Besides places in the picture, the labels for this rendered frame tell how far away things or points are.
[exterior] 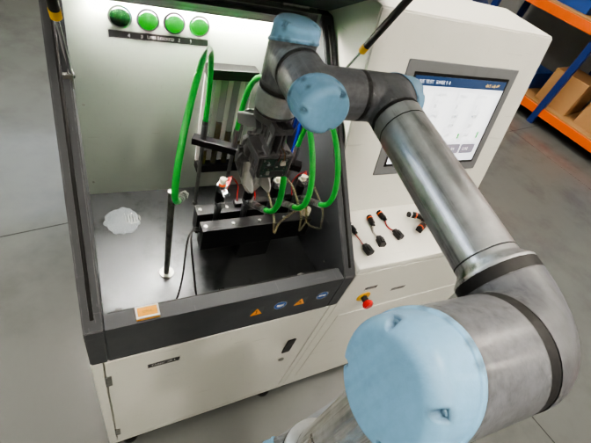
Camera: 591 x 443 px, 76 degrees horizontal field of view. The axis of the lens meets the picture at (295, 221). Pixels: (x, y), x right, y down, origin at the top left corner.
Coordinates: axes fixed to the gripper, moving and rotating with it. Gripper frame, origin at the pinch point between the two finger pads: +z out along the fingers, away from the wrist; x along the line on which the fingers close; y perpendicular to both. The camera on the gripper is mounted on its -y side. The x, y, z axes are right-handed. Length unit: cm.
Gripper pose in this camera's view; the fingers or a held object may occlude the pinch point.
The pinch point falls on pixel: (249, 185)
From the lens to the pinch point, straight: 83.0
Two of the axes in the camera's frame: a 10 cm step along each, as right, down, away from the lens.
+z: -2.7, 6.7, 6.9
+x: 8.8, -1.1, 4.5
